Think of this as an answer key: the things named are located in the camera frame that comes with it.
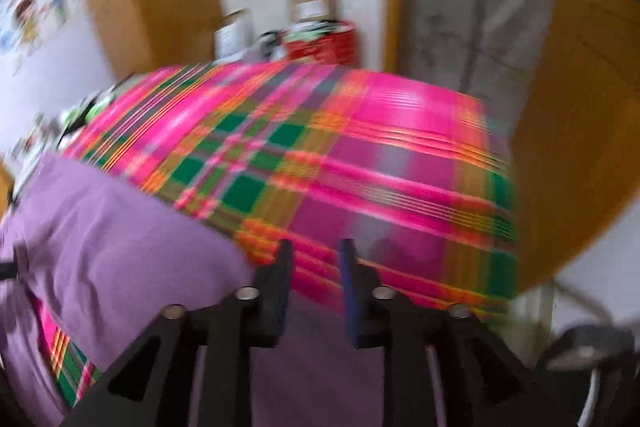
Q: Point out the purple fleece top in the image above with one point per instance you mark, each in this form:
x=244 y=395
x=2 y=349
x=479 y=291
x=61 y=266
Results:
x=125 y=247

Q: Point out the cardboard box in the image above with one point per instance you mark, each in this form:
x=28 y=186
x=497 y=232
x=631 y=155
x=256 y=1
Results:
x=312 y=7

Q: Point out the glass-topped side table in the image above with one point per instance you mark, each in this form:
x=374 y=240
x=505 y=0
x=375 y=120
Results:
x=30 y=147

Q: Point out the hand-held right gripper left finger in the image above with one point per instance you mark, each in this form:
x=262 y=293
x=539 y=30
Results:
x=280 y=287

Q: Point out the wooden door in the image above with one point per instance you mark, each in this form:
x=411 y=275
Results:
x=575 y=107

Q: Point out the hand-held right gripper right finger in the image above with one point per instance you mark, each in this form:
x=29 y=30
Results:
x=348 y=292

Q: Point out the black mesh office chair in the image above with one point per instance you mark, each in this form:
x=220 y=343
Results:
x=590 y=347

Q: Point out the red bin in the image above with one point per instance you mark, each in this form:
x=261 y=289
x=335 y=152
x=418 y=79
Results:
x=325 y=49

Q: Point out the pink plaid blanket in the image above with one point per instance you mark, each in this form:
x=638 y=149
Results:
x=375 y=157

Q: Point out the black cloth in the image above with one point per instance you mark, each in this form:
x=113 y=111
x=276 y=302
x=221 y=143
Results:
x=82 y=117

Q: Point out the cartoon wall sticker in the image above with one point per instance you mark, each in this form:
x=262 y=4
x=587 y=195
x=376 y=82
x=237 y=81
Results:
x=27 y=22

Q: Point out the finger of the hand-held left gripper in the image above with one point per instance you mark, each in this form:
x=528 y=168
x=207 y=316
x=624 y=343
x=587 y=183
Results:
x=7 y=271

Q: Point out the clear plastic door curtain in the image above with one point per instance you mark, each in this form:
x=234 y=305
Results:
x=475 y=7

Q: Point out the white box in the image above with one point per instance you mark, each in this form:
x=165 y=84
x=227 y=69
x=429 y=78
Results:
x=232 y=34

